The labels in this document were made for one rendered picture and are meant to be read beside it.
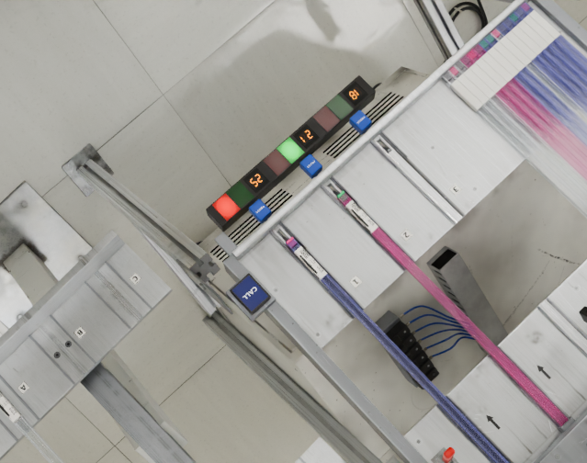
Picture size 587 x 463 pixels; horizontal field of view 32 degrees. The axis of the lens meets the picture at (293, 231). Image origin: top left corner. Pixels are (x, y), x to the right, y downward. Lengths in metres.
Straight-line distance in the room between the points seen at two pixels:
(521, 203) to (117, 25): 0.90
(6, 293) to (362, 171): 0.94
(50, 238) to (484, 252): 0.92
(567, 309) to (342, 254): 0.36
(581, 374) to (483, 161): 0.37
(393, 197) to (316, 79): 0.84
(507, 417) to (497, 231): 0.52
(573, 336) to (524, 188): 0.47
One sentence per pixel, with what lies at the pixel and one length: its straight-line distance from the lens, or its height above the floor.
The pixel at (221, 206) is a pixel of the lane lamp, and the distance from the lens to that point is 1.65.
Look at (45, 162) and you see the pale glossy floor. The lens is 2.24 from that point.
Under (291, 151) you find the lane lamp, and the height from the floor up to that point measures 0.66.
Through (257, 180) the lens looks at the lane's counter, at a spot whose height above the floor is 0.66.
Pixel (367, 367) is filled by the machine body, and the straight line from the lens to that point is 1.96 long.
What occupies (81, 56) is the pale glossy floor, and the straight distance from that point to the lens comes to 2.21.
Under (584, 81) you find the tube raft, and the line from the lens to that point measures 1.76.
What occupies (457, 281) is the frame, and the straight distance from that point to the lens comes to 1.95.
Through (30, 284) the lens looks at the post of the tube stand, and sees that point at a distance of 2.10.
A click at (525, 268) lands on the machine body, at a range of 2.11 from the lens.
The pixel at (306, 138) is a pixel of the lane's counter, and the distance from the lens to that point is 1.68.
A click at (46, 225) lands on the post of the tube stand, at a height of 0.01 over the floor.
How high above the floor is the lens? 2.09
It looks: 56 degrees down
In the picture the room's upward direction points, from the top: 123 degrees clockwise
